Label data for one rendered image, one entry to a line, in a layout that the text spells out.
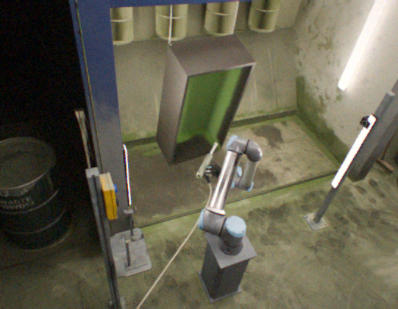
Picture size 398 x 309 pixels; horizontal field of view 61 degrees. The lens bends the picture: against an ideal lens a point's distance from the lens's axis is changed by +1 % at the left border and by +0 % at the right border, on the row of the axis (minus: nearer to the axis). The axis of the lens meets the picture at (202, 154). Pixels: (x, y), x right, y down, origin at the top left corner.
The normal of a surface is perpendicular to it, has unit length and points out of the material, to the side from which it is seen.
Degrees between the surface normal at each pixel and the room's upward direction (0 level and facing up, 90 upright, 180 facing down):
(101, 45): 90
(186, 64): 12
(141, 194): 0
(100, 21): 90
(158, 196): 0
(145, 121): 57
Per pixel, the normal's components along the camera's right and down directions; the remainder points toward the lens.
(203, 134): 0.19, -0.56
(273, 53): 0.37, 0.18
